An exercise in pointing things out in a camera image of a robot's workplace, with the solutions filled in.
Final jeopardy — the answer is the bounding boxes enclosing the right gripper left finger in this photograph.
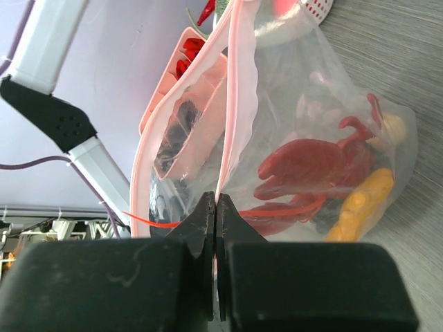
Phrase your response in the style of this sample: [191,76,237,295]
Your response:
[1,192,215,331]

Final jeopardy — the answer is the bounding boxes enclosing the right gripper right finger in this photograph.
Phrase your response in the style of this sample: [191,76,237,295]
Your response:
[215,194,419,331]

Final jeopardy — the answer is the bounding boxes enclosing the red plastic lobster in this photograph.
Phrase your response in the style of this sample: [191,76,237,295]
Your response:
[126,116,373,236]

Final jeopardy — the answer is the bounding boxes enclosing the orange toy carrots bunch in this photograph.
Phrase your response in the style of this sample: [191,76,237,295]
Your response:
[325,168,395,242]

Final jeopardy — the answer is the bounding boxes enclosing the clear zip top bag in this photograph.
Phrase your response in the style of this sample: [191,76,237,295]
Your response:
[130,1,417,241]

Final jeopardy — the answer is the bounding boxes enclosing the beige toy garlic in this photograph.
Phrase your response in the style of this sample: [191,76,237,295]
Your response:
[366,113,407,153]

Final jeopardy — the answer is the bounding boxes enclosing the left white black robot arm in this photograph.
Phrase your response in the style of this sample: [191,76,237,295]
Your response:
[1,1,130,225]

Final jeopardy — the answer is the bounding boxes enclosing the dark patterned food pieces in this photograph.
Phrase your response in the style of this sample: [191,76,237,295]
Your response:
[154,96,207,180]

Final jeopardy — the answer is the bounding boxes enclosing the pink compartment tray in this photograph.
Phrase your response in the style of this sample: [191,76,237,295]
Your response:
[139,27,227,167]

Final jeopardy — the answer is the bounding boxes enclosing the red felt pieces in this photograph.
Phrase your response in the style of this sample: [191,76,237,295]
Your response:
[175,37,205,79]

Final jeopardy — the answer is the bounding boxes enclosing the red toy chili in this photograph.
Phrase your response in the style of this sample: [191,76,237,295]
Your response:
[196,0,216,26]

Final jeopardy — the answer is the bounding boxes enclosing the white plastic basket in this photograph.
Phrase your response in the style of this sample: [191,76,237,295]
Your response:
[252,0,336,48]

